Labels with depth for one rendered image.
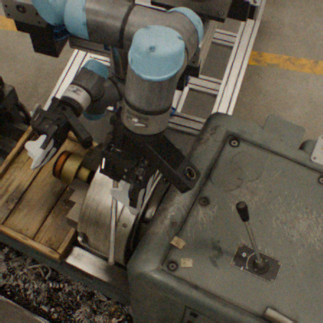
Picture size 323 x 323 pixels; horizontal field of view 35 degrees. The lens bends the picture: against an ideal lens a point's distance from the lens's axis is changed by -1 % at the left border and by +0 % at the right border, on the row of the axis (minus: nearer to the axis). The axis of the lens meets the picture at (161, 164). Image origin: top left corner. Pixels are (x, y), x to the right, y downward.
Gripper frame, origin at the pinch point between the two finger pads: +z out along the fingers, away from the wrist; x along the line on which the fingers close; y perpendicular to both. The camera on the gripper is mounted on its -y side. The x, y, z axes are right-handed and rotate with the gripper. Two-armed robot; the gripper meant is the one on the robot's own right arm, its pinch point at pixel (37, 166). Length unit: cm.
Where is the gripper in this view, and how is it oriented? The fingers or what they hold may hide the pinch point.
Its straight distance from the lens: 134.8
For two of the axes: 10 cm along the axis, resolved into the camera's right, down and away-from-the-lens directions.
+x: 0.2, -4.8, -8.8
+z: -4.4, 7.8, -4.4
